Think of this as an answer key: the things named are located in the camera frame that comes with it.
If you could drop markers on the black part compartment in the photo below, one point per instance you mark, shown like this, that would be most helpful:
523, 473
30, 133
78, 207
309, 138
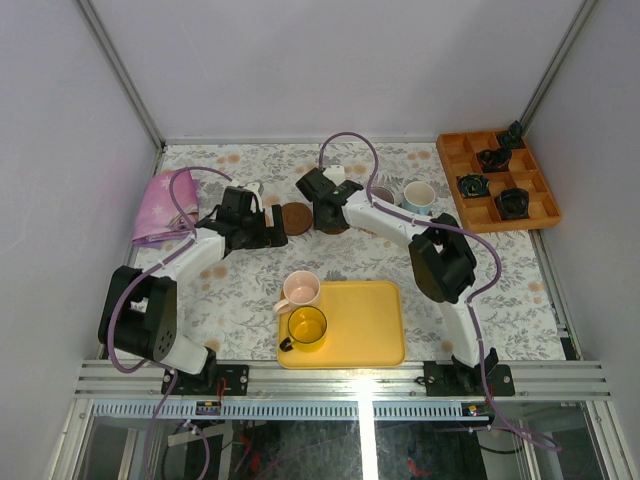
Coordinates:
513, 204
494, 161
511, 138

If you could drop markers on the light pink mug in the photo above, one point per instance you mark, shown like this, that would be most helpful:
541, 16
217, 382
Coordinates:
301, 288

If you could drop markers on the black part lower compartment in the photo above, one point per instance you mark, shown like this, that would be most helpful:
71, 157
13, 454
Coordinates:
513, 204

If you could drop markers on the yellow plastic tray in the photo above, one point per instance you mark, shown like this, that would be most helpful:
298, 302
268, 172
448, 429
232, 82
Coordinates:
365, 328

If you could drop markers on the black yellow part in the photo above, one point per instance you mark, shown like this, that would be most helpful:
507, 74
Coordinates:
473, 186

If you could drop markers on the black part top compartment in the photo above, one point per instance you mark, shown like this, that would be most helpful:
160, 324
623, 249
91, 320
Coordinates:
511, 138

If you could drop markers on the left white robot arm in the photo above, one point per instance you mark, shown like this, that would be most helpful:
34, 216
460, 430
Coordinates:
139, 323

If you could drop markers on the light blue mug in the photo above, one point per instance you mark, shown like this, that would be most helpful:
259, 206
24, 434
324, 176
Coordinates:
418, 198

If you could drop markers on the purple mug black handle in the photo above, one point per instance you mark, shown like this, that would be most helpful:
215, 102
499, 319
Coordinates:
383, 195

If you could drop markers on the brown wooden coaster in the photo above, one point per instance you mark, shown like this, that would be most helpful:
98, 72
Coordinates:
333, 231
297, 218

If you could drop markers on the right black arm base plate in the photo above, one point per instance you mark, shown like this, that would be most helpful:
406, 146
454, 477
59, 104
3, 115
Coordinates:
459, 380

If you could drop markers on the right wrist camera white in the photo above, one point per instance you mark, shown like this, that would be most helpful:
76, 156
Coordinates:
335, 173

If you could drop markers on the yellow mug black handle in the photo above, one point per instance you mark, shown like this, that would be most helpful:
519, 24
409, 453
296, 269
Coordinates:
306, 330

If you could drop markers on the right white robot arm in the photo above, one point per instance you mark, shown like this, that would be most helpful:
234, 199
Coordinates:
442, 261

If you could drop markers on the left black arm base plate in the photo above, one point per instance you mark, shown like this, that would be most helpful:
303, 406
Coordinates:
226, 380

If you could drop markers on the orange compartment tray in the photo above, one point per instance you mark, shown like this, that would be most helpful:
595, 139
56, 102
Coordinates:
458, 153

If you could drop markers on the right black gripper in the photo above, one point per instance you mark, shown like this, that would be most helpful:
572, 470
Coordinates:
320, 224

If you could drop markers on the aluminium front rail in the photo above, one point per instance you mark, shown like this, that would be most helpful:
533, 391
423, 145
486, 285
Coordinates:
533, 381

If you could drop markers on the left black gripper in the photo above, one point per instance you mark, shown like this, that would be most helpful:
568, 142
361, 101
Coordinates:
275, 226

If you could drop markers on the pink purple folded cloth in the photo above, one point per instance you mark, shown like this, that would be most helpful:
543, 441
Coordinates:
158, 219

